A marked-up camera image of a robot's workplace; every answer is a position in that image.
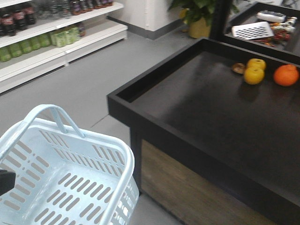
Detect white perforated grater tray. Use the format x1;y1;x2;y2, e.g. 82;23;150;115
232;22;274;40

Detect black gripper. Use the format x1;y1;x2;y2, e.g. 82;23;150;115
0;169;16;196

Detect brown mushroom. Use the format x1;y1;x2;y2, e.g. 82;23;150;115
231;63;246;75

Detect green potted plant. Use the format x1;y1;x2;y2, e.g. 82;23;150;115
167;0;240;39

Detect bumpy top orange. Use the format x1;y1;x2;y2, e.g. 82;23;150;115
273;64;300;87

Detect light blue plastic basket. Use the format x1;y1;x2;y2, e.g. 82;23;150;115
0;105;139;225

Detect white electronic scale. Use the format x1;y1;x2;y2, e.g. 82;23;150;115
256;10;286;23

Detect white store shelving unit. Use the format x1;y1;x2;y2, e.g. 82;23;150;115
0;2;128;92

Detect black wooden produce display stand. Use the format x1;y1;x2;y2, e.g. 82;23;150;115
107;0;300;225

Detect yellow round pear fruit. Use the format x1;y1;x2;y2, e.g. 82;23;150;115
243;67;265;85

